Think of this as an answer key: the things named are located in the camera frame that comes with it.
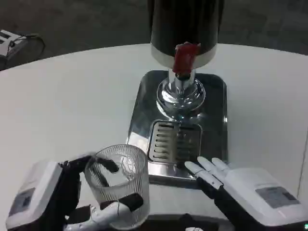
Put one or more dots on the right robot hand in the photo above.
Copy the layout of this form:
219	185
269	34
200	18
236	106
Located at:
250	192

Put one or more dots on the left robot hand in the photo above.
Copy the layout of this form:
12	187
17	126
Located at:
55	190

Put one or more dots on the clear ribbed glass cup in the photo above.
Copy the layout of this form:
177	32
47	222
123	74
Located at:
120	192

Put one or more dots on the steel drip tray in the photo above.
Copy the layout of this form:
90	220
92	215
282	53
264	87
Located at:
211	134

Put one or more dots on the black drink dispenser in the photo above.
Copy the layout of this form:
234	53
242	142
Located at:
183	36

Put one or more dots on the slotted steel drip grid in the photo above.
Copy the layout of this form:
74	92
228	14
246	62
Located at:
174	143

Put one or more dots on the red dispenser tap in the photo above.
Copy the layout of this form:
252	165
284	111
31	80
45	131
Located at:
184	59

